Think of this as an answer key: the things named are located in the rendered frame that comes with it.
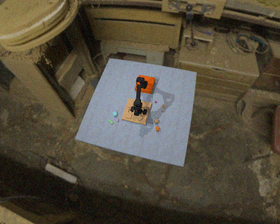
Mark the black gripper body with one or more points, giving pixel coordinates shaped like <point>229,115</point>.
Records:
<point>141,111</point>

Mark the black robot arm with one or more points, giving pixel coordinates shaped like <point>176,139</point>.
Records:
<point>137,102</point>

